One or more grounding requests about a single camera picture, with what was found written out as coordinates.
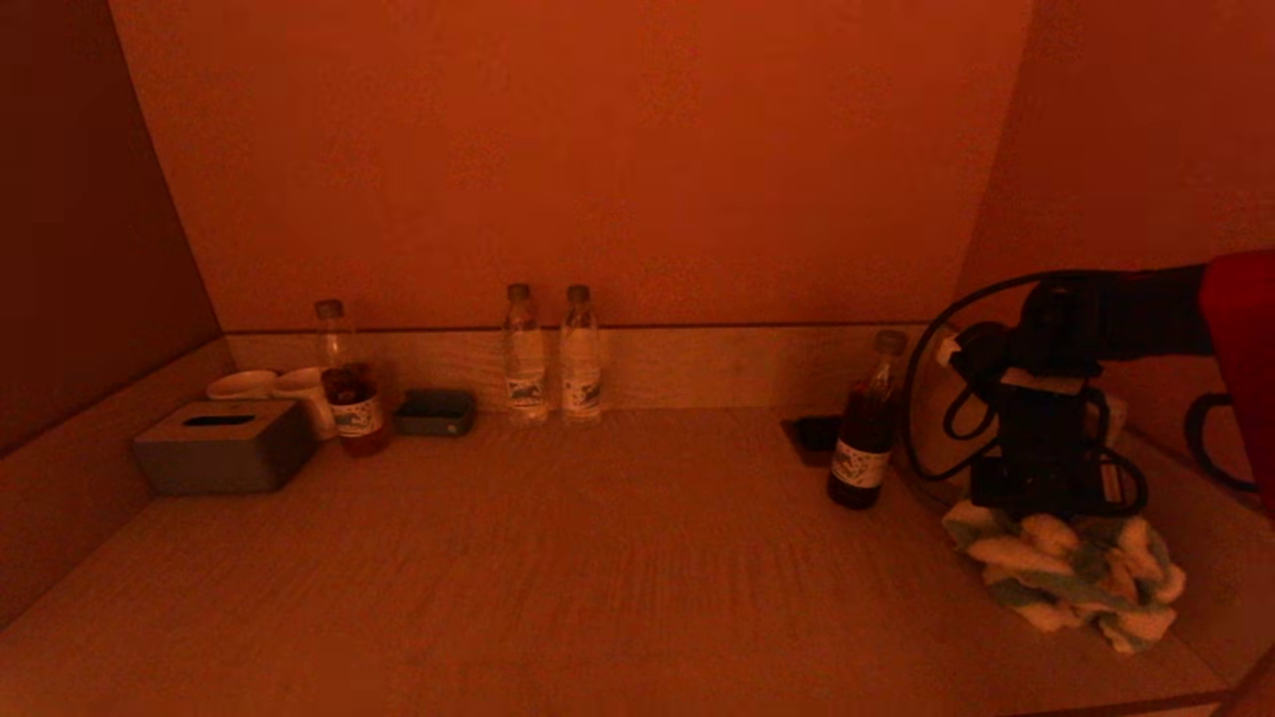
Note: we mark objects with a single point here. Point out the red black right robot arm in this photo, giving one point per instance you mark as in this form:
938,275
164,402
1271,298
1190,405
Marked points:
1146,314

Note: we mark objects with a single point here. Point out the full tea bottle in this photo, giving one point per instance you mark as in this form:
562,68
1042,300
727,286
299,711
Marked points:
865,438

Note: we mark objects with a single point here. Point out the white electric kettle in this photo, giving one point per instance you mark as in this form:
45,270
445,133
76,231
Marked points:
931,418

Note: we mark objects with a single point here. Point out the small teal tray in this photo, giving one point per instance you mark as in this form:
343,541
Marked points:
436,413

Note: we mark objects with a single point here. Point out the grey-blue tissue box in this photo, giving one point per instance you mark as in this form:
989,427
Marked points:
224,458

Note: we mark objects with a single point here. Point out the small dark coaster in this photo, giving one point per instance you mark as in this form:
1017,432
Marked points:
812,438

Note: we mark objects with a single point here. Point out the half-full tea bottle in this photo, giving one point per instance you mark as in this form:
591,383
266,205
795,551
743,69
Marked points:
356,415

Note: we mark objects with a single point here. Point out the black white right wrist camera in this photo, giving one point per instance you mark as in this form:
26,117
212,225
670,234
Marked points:
981,351

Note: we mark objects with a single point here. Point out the white cup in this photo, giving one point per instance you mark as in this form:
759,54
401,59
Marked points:
242,384

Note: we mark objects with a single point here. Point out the green white striped towel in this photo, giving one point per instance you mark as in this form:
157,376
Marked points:
1066,573

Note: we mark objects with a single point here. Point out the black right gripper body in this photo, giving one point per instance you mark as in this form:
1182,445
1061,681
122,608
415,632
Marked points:
1046,438

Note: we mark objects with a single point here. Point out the clear water bottle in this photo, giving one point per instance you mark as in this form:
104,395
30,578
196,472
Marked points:
583,375
526,375

